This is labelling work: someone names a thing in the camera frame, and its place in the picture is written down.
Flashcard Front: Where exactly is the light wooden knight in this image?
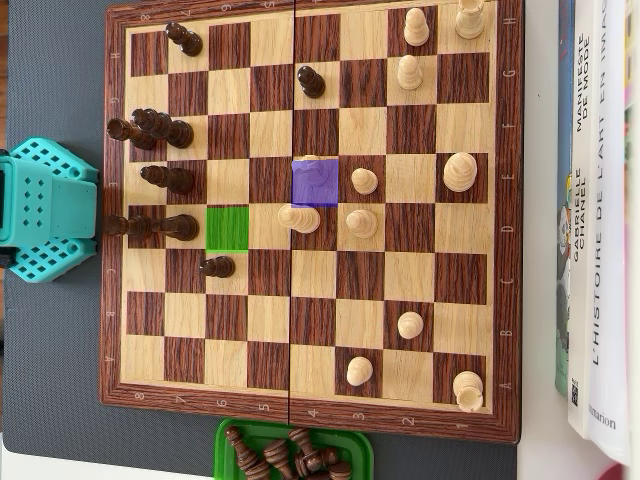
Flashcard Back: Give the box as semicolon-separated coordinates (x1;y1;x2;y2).
294;154;335;201

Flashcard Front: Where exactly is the light wooden queen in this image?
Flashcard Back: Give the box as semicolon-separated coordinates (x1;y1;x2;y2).
277;203;321;235

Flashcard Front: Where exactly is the light wooden bishop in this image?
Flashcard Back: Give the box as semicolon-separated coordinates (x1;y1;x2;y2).
345;209;379;239

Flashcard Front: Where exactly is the light wooden pawn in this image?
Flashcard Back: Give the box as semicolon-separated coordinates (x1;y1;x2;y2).
397;311;425;340
397;54;424;91
350;167;379;196
346;355;374;387
403;7;431;47

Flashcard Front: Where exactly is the wooden folding chessboard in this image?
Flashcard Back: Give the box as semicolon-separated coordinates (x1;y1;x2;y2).
98;0;525;446

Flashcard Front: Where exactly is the dark wooden pawn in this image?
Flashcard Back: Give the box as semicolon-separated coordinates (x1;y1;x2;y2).
199;255;236;280
296;64;327;99
165;21;205;58

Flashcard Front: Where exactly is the dark wooden bishop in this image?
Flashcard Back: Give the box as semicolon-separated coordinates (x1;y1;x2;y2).
149;213;199;245
139;165;195;196

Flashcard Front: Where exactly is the light wooden king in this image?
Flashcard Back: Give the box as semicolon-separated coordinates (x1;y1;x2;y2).
443;151;478;193

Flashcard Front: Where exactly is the dark wooden queen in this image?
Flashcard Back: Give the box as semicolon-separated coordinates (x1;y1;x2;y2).
130;108;194;150

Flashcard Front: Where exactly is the dark wooden king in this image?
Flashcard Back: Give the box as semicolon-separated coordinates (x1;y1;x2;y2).
103;213;166;241

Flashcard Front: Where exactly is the light wooden rook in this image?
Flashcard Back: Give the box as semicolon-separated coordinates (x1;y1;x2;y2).
452;370;485;413
455;0;487;40

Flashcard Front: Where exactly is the green plastic tray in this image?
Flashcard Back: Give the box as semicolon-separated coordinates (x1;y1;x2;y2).
213;418;375;480

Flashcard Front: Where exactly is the dark wooden rook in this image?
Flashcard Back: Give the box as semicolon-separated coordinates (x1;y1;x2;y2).
106;117;159;151

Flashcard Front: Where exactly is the blue illustrated book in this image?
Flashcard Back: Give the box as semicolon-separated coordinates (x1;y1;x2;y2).
553;0;576;399

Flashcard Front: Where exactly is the white Gabrielle Chanel book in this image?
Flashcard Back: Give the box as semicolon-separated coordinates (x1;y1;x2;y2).
567;0;607;440

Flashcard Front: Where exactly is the dark grey mat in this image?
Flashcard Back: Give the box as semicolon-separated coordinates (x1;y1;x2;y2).
2;0;519;480

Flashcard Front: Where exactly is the white art history book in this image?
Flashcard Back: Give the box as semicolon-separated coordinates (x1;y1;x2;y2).
587;0;640;466

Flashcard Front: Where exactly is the pink object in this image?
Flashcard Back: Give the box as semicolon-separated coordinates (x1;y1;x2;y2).
594;462;640;480

